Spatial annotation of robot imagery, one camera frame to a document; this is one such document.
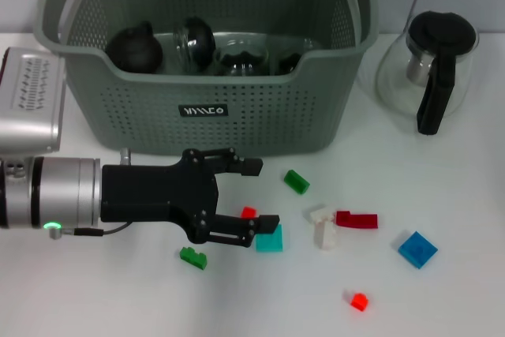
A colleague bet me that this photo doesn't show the dark red flat brick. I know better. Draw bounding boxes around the dark red flat brick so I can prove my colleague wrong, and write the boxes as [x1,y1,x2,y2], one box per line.
[335,210,379,230]

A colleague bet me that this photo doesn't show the long green toy brick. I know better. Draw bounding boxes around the long green toy brick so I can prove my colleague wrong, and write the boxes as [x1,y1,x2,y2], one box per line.
[282,169,311,197]

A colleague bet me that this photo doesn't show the grey-green perforated storage basket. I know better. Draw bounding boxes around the grey-green perforated storage basket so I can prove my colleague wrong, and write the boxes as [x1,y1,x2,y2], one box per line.
[32,0,380,158]

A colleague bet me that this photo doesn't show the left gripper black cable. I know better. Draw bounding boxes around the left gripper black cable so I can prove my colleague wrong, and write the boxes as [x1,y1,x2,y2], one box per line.
[47,147,133,240]

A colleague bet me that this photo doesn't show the teal square flat brick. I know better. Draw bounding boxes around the teal square flat brick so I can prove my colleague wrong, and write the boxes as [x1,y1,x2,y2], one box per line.
[255,223,285,253]

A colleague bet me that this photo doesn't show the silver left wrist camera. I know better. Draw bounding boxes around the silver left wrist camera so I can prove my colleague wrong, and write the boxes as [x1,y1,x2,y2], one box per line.
[0,47,67,155]

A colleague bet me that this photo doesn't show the tall white toy brick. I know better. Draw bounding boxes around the tall white toy brick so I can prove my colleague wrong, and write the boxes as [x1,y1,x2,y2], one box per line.
[313,220,341,252]

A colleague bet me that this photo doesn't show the blue square toy brick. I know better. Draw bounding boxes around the blue square toy brick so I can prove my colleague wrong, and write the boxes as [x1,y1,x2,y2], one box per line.
[397,230,439,271]

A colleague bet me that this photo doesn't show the glass teapot black lid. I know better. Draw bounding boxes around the glass teapot black lid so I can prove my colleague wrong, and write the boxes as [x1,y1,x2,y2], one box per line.
[374,11,481,136]

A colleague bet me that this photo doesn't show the small green toy brick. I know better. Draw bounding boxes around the small green toy brick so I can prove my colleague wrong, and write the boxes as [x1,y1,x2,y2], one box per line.
[179,246,208,271]

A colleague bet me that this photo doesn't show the black clay teapot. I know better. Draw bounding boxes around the black clay teapot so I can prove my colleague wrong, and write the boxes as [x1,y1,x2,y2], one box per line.
[104,20,164,75]

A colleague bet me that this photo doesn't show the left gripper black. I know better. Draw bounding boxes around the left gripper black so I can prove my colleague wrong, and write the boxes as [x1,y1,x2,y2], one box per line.
[100,147,281,249]

